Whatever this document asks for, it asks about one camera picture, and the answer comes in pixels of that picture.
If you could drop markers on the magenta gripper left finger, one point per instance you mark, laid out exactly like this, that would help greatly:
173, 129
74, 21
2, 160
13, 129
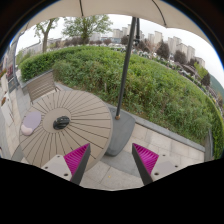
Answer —
70, 167

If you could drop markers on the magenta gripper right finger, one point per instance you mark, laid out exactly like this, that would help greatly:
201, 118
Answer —
152, 166

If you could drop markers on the black computer mouse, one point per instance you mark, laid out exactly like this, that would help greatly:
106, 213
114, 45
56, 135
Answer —
61, 122

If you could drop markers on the grey parasol base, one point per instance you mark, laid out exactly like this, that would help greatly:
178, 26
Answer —
122, 131

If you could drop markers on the round slatted patio table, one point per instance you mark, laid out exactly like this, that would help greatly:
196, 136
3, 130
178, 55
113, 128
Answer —
90, 122

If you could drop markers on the green hedge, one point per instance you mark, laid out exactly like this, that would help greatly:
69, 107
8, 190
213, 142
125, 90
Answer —
152, 90

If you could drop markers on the beige patio chair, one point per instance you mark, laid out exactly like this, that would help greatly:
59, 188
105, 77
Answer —
41, 85

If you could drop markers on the dark parasol pole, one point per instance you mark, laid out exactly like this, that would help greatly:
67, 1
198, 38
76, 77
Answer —
125, 67

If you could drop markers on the beige parasol canopy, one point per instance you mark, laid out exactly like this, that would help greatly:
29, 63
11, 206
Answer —
157, 11

